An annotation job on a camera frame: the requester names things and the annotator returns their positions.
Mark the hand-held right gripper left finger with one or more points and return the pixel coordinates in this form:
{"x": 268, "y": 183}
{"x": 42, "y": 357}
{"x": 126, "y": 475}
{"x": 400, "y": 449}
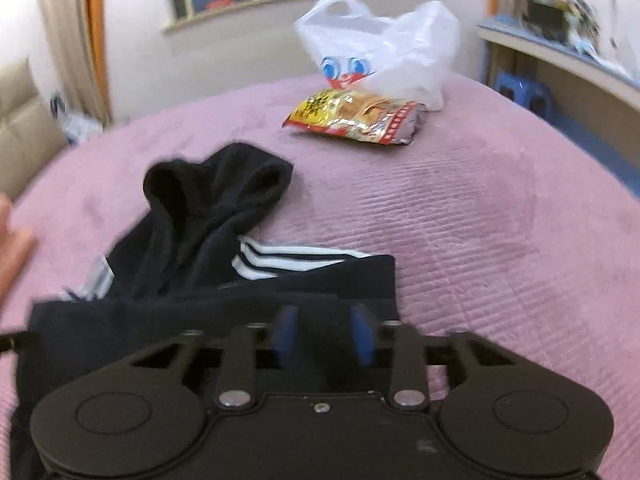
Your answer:
{"x": 286, "y": 335}

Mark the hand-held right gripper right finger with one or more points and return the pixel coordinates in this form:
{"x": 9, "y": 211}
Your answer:
{"x": 363, "y": 335}

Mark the black garment with white stripes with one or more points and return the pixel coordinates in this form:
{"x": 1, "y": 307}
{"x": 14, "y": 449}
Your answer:
{"x": 200, "y": 230}

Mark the person's left hand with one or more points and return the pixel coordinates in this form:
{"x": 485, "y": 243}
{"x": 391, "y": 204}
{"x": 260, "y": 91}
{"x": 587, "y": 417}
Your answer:
{"x": 12, "y": 255}

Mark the yellow and red snack packet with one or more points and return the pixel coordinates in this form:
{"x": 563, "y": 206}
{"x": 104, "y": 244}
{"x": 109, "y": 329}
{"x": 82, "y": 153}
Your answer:
{"x": 355, "y": 115}

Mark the white plastic bag with face print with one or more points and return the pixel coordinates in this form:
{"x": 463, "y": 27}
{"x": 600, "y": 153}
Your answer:
{"x": 400, "y": 50}

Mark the blue plastic stool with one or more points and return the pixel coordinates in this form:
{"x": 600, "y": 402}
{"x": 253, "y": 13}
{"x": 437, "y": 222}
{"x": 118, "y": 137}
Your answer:
{"x": 525, "y": 92}

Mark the white bag beside bed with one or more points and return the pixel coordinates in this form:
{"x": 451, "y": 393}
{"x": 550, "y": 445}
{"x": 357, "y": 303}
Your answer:
{"x": 75, "y": 122}

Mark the beige padded headboard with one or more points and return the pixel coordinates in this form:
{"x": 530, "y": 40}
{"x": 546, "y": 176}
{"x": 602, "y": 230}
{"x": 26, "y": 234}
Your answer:
{"x": 25, "y": 125}

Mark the small red box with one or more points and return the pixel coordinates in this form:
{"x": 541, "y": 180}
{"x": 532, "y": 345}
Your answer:
{"x": 220, "y": 4}

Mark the blue and white desk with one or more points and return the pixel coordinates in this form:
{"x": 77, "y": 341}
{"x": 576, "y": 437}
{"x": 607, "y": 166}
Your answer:
{"x": 575, "y": 67}

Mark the flower bouquet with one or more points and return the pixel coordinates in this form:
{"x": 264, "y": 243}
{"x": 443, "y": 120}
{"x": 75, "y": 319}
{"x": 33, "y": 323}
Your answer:
{"x": 590, "y": 20}

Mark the dark picture frame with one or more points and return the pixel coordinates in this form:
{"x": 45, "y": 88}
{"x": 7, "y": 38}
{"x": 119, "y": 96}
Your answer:
{"x": 545, "y": 17}

